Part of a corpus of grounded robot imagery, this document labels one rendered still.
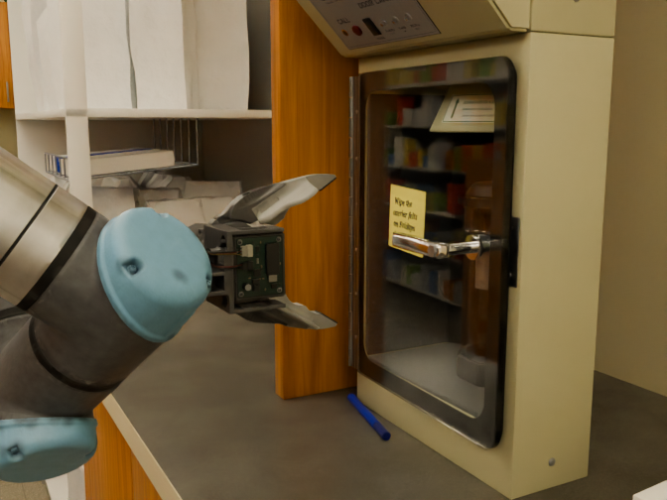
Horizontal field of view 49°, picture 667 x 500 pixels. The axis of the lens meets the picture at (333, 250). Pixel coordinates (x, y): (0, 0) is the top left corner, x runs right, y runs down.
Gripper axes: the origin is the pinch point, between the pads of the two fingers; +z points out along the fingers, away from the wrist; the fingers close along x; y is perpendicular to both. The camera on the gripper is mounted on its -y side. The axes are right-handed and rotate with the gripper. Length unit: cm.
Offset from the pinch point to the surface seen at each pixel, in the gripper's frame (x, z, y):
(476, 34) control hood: 21.1, 12.8, 6.1
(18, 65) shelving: 37, -7, -213
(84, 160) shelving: 7, -6, -105
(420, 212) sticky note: 2.7, 13.7, -4.5
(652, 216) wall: -1, 58, -9
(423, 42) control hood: 21.3, 12.6, -2.7
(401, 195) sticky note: 4.3, 13.8, -8.5
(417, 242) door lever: 0.4, 8.6, 2.4
